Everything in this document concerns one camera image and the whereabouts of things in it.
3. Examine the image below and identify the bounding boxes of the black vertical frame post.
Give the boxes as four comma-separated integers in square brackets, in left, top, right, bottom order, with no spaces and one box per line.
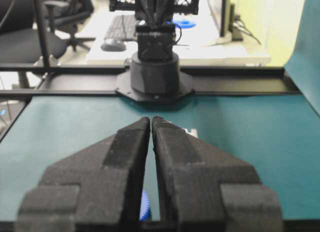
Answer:
[32,0,50,68]

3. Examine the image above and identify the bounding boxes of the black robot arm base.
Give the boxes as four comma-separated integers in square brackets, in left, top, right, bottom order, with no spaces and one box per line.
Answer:
[117,10,192,103]

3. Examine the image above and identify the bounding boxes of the grey computer keyboard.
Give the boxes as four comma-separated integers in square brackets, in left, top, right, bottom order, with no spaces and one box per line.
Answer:
[103,14,140,42]

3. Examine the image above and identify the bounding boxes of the black aluminium frame rail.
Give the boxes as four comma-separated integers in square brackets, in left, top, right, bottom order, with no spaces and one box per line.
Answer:
[0,64,301,100]

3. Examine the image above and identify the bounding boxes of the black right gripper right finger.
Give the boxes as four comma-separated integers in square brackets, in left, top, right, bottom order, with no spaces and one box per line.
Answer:
[152,116,284,232]

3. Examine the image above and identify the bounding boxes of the dark computer mouse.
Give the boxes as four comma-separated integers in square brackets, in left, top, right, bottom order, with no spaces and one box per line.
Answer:
[100,38,127,52]

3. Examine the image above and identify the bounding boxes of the black plastic crate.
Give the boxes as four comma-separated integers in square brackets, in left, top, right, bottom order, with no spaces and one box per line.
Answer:
[109,0,199,15]

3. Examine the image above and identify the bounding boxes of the white desk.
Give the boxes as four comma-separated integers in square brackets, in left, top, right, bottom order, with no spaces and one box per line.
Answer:
[86,11,272,67]

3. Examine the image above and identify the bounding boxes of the teal backdrop sheet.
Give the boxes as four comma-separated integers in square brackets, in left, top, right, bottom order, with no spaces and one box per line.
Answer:
[284,0,320,114]

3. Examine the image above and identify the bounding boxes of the black monitor stand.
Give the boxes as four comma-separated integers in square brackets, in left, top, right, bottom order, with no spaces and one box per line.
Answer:
[220,0,244,42]

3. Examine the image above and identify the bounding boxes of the black office chair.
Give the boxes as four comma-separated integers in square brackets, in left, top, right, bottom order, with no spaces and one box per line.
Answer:
[0,0,94,64]

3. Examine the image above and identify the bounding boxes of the large blue gear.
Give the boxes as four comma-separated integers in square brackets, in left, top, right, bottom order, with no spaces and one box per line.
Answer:
[139,189,152,222]

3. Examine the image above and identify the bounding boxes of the blue tape roll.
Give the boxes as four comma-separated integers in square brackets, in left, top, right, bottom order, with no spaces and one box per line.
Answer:
[172,18,197,29]

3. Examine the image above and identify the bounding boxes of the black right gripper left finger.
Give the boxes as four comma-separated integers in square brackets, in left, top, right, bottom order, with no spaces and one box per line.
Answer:
[15,117,150,232]

